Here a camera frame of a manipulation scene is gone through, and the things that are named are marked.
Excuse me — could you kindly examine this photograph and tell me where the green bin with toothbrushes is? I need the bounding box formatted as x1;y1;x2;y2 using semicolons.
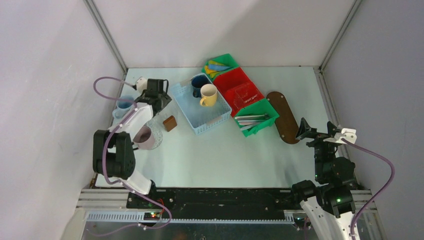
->
234;98;280;137

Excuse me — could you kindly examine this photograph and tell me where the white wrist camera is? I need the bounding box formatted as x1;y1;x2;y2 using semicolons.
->
323;128;357;144
133;77;148;94

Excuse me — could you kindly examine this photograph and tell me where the blue toothpaste tube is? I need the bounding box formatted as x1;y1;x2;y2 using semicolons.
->
207;64;232;72

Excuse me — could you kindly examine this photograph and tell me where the clear textured glass tray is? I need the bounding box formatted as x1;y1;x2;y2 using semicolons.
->
145;115;163;150

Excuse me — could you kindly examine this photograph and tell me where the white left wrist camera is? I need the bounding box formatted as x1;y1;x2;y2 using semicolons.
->
133;77;148;94

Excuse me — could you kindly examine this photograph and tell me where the glass jar with brown lid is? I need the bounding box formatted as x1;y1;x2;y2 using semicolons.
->
159;111;178;132

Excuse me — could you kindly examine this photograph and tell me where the yellow toothpaste tube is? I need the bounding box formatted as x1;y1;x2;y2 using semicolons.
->
203;60;223;78

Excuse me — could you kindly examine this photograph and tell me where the dark blue ceramic mug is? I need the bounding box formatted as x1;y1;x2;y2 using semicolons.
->
190;74;210;98

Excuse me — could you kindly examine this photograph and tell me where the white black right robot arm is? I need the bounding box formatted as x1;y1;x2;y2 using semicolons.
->
290;118;359;240

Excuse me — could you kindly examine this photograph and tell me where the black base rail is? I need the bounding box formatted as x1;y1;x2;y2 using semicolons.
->
126;187;301;221

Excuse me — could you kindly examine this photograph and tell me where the light blue plastic basket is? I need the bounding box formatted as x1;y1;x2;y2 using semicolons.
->
169;73;232;135

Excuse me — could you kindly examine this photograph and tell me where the light blue ceramic mug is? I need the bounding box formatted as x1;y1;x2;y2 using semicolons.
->
112;95;135;120

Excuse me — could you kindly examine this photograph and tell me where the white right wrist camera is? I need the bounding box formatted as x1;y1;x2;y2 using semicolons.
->
323;128;357;144

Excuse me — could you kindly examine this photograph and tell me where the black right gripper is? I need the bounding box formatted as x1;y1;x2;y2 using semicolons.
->
294;116;341;180

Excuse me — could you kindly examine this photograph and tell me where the red plastic bin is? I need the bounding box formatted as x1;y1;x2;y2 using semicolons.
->
213;67;264;117

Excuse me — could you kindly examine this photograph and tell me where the green bin with toothpaste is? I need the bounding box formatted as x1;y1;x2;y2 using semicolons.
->
201;53;240;82

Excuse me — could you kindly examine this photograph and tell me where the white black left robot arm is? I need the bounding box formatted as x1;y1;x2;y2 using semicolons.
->
92;77;172;208

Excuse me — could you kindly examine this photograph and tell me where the pink ceramic mug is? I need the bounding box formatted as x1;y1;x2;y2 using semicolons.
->
132;125;156;150

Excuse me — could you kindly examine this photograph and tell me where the yellow ceramic mug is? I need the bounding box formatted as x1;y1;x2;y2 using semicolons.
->
199;84;218;107

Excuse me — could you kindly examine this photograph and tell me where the clear glass rectangular container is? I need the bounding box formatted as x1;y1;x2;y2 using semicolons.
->
234;82;262;109

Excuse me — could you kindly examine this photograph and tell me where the brown oval wooden tray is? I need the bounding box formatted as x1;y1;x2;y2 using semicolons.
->
266;91;299;145

